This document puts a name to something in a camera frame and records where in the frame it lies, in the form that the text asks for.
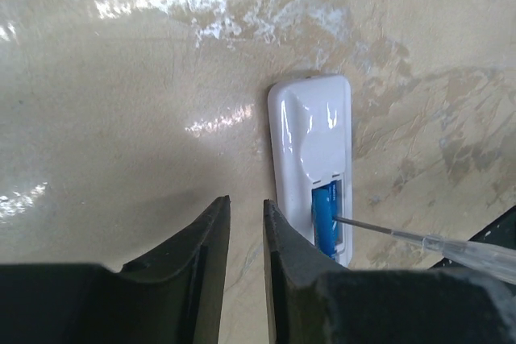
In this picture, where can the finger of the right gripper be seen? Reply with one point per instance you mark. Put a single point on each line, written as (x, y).
(500, 232)

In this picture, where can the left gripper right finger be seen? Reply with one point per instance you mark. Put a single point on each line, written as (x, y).
(312, 299)

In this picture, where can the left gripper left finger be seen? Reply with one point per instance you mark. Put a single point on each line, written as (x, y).
(171, 294)

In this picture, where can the clear handled screwdriver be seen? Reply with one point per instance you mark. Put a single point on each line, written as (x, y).
(494, 260)

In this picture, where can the blue battery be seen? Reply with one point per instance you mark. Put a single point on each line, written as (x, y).
(324, 210)

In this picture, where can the white remote control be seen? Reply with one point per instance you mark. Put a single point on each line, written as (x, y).
(310, 123)

